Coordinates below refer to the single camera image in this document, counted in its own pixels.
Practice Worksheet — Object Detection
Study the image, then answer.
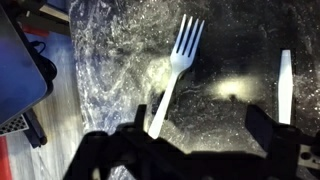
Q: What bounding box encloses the black perforated robot mounting table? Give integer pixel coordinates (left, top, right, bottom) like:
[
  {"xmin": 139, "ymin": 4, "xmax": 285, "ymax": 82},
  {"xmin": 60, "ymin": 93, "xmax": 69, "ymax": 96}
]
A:
[{"xmin": 0, "ymin": 3, "xmax": 58, "ymax": 138}]

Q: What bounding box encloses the orange and black bar clamp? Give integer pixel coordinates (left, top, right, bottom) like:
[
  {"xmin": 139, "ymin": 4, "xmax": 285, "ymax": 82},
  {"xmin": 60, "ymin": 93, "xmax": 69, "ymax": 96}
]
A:
[{"xmin": 22, "ymin": 109, "xmax": 48, "ymax": 149}]

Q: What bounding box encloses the white plastic knife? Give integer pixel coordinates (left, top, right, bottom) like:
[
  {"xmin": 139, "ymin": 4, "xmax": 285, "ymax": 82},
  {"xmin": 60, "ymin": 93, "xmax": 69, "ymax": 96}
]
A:
[{"xmin": 277, "ymin": 49, "xmax": 295, "ymax": 126}]

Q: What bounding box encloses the white plastic fork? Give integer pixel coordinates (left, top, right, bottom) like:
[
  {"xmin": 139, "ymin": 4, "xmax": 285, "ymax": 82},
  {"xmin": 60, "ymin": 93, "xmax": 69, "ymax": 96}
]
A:
[{"xmin": 147, "ymin": 13, "xmax": 206, "ymax": 140}]

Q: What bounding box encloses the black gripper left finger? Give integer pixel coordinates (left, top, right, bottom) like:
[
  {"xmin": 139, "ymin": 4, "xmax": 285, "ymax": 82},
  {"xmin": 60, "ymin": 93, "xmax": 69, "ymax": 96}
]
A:
[{"xmin": 134, "ymin": 104, "xmax": 148, "ymax": 133}]

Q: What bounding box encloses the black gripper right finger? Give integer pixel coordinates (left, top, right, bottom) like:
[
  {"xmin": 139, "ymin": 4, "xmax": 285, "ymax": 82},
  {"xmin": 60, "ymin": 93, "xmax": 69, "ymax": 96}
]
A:
[{"xmin": 245, "ymin": 104, "xmax": 303, "ymax": 160}]

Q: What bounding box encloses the thin black floor cable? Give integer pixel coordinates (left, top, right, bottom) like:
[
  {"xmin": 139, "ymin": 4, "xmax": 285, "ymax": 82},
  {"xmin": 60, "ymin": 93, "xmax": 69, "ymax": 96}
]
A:
[{"xmin": 29, "ymin": 39, "xmax": 59, "ymax": 86}]

